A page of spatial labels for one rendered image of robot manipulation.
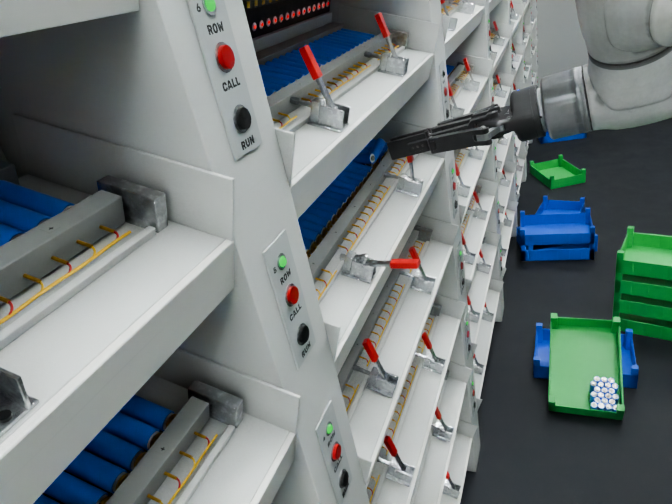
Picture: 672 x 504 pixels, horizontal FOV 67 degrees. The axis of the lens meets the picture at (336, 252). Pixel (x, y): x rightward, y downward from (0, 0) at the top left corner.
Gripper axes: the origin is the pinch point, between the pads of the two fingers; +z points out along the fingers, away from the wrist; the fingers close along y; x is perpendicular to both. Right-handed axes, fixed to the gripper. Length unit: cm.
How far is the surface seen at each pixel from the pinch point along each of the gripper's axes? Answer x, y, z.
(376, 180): -3.4, -4.2, 6.1
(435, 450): -66, -5, 14
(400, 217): -8.4, -9.5, 1.9
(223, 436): -6, -56, 5
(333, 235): -3.2, -23.4, 6.1
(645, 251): -86, 102, -34
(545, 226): -96, 152, 3
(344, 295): -7.7, -31.8, 2.8
